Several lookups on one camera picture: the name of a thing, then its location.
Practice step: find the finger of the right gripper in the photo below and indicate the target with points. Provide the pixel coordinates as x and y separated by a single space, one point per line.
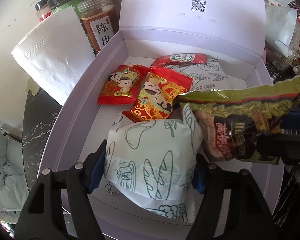
292 119
284 146

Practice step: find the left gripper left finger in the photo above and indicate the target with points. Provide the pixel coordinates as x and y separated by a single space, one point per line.
42 215

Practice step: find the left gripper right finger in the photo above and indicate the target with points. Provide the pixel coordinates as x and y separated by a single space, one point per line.
233 206

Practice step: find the green brown cereal packet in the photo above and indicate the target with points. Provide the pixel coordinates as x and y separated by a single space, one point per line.
232 120

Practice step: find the white bread packet doughnut print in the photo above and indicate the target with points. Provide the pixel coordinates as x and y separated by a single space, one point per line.
205 76

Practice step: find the white bread packet baguette print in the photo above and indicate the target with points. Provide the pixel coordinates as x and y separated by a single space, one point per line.
152 163

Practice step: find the red ketchup sachet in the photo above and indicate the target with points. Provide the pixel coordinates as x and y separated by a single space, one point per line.
180 59

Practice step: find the large red candy packet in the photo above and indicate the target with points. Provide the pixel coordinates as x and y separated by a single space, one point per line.
155 99

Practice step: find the small red candy packet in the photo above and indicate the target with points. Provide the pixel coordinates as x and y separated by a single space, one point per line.
122 85

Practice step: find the light blue down jacket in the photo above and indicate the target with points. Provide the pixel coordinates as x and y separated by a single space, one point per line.
13 185

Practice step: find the white open gift box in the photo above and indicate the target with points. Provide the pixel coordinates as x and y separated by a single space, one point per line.
232 30

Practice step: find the white paper towel roll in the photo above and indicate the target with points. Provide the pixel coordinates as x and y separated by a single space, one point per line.
55 53

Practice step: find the red label spice jar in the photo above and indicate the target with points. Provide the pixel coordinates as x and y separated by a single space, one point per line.
42 10

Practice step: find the orange peel plastic jar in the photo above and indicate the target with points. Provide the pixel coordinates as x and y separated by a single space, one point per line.
100 20

